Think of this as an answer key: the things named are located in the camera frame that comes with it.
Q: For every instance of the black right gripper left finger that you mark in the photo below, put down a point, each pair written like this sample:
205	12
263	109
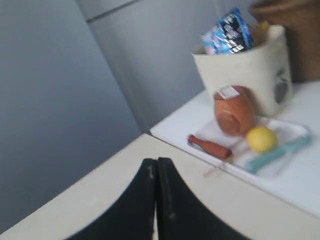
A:
131	216

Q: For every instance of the brown wooden jar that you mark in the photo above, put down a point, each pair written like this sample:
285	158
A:
234	111

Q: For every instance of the clear plastic tray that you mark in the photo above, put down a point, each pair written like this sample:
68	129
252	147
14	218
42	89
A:
237	155

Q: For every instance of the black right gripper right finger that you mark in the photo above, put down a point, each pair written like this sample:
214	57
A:
181	215

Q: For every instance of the brown wicker basket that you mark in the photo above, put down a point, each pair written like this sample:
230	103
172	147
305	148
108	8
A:
301	20

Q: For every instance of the teal toothbrush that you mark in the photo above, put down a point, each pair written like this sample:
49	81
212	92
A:
263	160

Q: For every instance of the yellow lemon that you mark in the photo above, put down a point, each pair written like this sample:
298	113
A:
261	139

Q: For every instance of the blue snack packet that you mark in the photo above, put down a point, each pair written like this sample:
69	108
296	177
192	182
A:
230	35

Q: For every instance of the cream fabric storage basket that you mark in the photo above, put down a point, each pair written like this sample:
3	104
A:
264	71

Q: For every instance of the white side table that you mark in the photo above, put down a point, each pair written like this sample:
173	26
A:
295	177

